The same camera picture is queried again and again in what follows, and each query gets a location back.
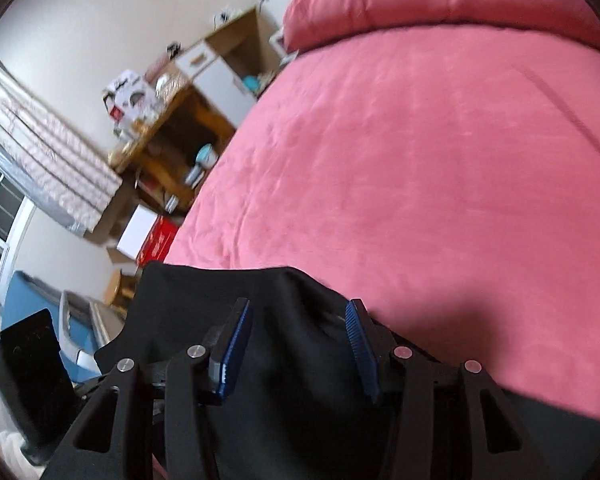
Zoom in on white printed box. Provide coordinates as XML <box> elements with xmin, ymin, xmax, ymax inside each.
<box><xmin>102</xmin><ymin>70</ymin><xmax>163</xmax><ymax>126</ymax></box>

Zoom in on patterned curtain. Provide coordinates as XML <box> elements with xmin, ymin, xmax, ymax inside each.
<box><xmin>0</xmin><ymin>46</ymin><xmax>123</xmax><ymax>236</ymax></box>

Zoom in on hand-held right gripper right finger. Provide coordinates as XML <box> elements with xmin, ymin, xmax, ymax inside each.
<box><xmin>345</xmin><ymin>298</ymin><xmax>548</xmax><ymax>480</ymax></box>

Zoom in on pink bed blanket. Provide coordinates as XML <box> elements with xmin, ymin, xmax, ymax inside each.
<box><xmin>163</xmin><ymin>25</ymin><xmax>600</xmax><ymax>421</ymax></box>

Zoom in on white drawer cabinet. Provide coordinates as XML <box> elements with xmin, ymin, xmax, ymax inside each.
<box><xmin>174</xmin><ymin>40</ymin><xmax>258</xmax><ymax>128</ymax></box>

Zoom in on light blue container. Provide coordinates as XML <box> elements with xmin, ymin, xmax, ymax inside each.
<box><xmin>194</xmin><ymin>143</ymin><xmax>217</xmax><ymax>171</ymax></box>

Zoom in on wooden stool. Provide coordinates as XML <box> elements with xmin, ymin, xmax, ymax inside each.
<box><xmin>102</xmin><ymin>269</ymin><xmax>143</xmax><ymax>317</ymax></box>

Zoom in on wooden desk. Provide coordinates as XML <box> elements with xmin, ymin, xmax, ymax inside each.
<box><xmin>107</xmin><ymin>7</ymin><xmax>261</xmax><ymax>211</ymax></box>

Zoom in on black pants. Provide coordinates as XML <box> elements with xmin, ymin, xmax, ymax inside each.
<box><xmin>94</xmin><ymin>261</ymin><xmax>600</xmax><ymax>480</ymax></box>

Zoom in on blue chair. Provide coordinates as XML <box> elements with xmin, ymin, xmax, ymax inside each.
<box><xmin>0</xmin><ymin>270</ymin><xmax>101</xmax><ymax>376</ymax></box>

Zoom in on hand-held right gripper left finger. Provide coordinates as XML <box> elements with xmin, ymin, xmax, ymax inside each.
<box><xmin>42</xmin><ymin>297</ymin><xmax>253</xmax><ymax>480</ymax></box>

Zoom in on white and red box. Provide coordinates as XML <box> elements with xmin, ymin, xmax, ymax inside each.
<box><xmin>116</xmin><ymin>204</ymin><xmax>186</xmax><ymax>267</ymax></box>

